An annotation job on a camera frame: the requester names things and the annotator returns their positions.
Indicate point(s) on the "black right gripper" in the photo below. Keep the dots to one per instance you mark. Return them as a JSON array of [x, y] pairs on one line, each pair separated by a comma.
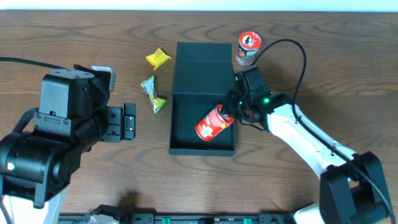
[[232, 104]]

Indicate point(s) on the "green yellow snack packet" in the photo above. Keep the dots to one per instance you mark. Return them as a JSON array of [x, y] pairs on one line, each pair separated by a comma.
[[148, 86]]

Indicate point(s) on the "black open gift box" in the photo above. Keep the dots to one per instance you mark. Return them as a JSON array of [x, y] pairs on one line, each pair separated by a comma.
[[203, 76]]

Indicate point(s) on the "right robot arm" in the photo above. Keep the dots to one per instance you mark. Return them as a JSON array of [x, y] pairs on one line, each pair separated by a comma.
[[353, 187]]

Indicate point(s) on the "dark Pringles can red lid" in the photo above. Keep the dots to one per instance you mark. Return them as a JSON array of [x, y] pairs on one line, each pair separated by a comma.
[[248, 47]]

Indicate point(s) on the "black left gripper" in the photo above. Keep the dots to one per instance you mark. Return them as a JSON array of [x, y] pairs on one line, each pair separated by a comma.
[[115, 125]]

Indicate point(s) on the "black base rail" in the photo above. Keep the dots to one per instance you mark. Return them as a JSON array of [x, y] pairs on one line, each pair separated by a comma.
[[108, 214]]

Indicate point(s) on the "small yellow snack packet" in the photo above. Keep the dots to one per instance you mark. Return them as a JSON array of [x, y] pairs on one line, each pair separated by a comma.
[[158, 58]]

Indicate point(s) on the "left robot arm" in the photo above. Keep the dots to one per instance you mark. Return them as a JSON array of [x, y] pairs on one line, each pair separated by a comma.
[[38, 166]]

